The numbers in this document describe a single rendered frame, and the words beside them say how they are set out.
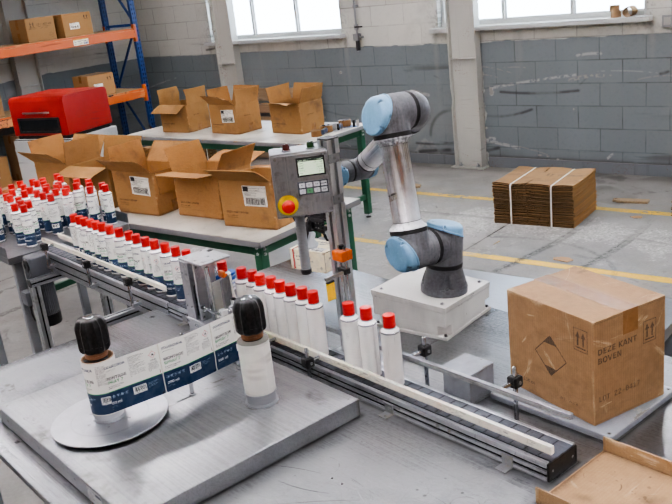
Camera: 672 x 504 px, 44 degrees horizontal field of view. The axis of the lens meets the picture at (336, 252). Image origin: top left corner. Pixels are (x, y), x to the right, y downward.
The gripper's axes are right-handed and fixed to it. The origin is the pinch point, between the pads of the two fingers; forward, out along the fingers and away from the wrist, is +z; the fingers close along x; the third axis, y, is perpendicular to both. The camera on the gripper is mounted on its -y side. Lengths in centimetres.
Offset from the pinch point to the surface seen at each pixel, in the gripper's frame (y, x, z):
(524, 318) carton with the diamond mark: 99, -35, -8
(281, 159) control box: 29, -44, -46
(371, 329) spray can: 63, -52, -4
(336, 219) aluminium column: 39, -35, -27
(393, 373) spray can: 71, -55, 6
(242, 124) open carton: -309, 271, 22
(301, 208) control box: 33, -42, -31
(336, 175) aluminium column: 39, -32, -39
